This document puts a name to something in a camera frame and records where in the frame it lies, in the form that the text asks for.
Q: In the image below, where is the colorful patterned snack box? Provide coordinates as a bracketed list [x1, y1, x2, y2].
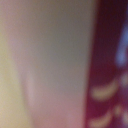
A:
[83, 0, 128, 128]

